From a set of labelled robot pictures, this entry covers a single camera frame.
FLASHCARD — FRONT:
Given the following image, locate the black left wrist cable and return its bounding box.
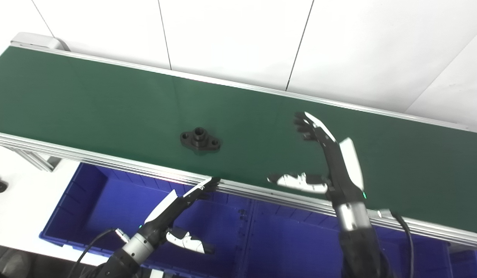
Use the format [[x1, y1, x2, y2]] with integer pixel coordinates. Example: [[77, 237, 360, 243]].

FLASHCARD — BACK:
[[66, 228, 130, 278]]

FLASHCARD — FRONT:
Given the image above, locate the aluminium conveyor leg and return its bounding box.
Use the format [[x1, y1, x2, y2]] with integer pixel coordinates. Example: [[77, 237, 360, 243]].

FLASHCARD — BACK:
[[14, 149, 62, 173]]

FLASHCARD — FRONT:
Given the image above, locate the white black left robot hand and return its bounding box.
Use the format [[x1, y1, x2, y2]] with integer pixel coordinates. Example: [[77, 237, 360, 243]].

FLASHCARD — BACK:
[[140, 177, 222, 255]]

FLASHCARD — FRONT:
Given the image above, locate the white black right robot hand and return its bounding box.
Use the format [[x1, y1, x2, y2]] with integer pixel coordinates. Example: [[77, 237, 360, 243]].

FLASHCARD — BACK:
[[267, 112, 366, 205]]

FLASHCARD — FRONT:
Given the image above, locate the blue plastic bin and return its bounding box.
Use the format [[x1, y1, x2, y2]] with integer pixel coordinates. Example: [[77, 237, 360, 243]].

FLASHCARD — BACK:
[[449, 249, 477, 278], [39, 162, 255, 278], [238, 199, 452, 278]]

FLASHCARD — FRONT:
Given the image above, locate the green conveyor belt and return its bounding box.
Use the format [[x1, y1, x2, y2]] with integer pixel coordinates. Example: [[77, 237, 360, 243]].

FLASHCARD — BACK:
[[0, 46, 477, 234], [0, 41, 477, 250]]

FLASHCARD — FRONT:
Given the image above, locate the black flanged machine part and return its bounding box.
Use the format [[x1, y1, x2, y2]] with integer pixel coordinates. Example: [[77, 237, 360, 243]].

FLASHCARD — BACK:
[[180, 127, 222, 155]]

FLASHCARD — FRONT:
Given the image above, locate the grey conveyor end housing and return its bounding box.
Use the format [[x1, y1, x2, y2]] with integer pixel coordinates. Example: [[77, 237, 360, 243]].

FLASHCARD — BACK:
[[10, 32, 71, 51]]

